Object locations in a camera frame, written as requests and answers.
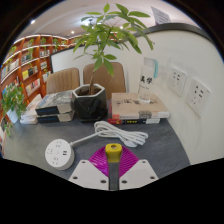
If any white wall socket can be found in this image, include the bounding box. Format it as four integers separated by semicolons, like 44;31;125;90
167;66;188;98
185;78;212;118

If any tan padded chair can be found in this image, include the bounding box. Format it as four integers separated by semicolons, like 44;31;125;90
45;67;81;95
82;62;128;101

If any red and black book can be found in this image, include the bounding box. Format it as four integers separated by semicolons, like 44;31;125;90
107;99;162;126

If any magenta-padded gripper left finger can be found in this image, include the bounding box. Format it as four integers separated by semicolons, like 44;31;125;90
68;146;111;192

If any orange wooden shelf unit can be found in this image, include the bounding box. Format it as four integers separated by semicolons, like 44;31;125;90
0;33;84;158

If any white sign card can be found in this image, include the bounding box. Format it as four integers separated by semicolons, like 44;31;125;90
150;5;172;26

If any thick dark-spined book, grey cover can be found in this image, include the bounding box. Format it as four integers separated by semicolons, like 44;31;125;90
34;90;75;117

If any coiled white power cable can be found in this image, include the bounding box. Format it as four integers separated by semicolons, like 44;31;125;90
69;120;150;149

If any yellow charger block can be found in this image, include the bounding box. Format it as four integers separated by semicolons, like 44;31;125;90
104;143;122;164

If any ivy plant in white pot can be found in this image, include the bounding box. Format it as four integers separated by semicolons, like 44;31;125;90
0;83;28;138

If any tan-covered book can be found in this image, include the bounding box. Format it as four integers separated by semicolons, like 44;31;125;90
110;92;171;121

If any white book with picture cover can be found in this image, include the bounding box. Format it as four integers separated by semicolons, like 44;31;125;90
20;93;44;118

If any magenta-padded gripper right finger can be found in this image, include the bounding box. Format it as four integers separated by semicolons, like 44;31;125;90
118;146;159;191

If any money tree in black pot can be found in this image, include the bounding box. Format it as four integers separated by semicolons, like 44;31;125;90
71;3;155;122

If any clear acrylic sign holder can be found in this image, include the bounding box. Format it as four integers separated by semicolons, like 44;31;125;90
138;57;160;104

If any round white power strip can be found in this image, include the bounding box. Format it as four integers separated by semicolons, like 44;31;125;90
44;138;76;171

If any plain white book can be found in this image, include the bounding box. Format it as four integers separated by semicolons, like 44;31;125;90
19;114;38;125

